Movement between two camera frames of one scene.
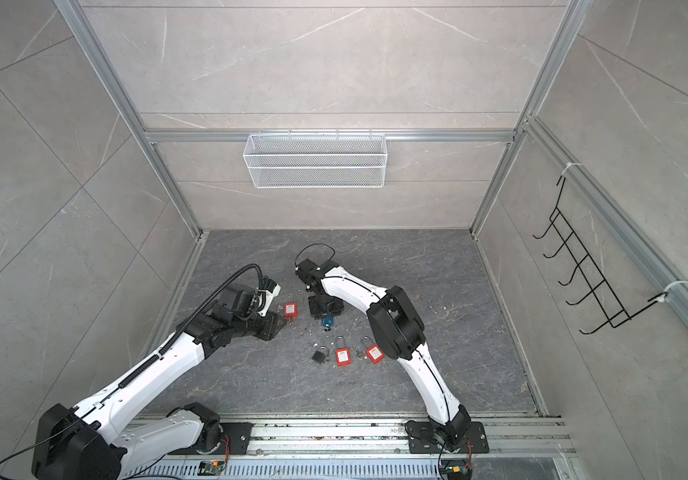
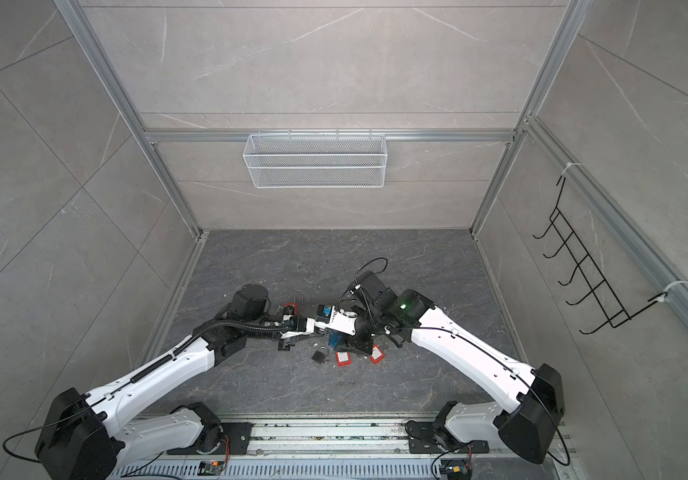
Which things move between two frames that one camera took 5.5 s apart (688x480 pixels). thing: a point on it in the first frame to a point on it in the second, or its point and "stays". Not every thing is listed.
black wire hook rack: x=602 y=298 stays
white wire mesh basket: x=315 y=161 stays
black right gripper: x=338 y=307 to x=352 y=342
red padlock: x=374 y=352 stays
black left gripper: x=272 y=324 to x=287 y=346
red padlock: x=343 y=353 stays
